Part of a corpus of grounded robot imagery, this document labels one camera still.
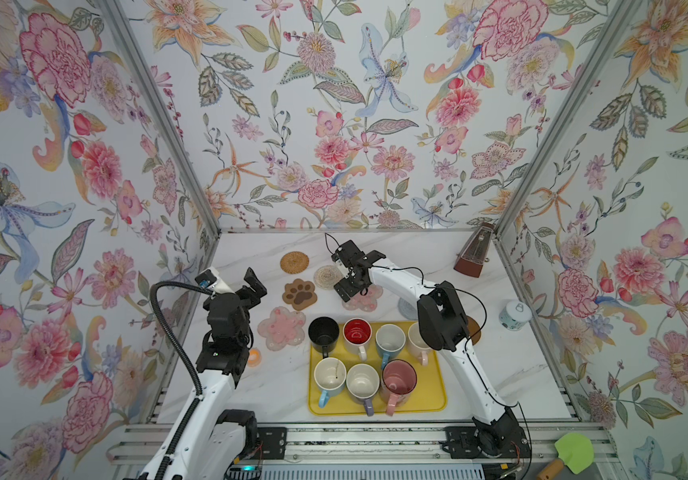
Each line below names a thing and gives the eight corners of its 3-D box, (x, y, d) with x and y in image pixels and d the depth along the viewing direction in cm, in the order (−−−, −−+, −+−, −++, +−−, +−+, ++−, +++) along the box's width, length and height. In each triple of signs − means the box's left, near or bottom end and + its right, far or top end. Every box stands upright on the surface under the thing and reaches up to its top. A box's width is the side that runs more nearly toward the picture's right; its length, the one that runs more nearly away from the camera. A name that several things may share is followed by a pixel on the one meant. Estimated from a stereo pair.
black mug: (305, 343, 93) (302, 328, 85) (325, 325, 96) (324, 310, 89) (324, 362, 89) (323, 349, 81) (344, 344, 92) (344, 329, 85)
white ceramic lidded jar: (502, 332, 96) (511, 322, 91) (494, 311, 101) (503, 300, 96) (526, 332, 96) (537, 322, 91) (517, 311, 101) (527, 300, 96)
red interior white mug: (337, 356, 90) (337, 345, 84) (346, 326, 96) (347, 314, 90) (365, 364, 88) (366, 353, 82) (372, 333, 94) (374, 321, 89)
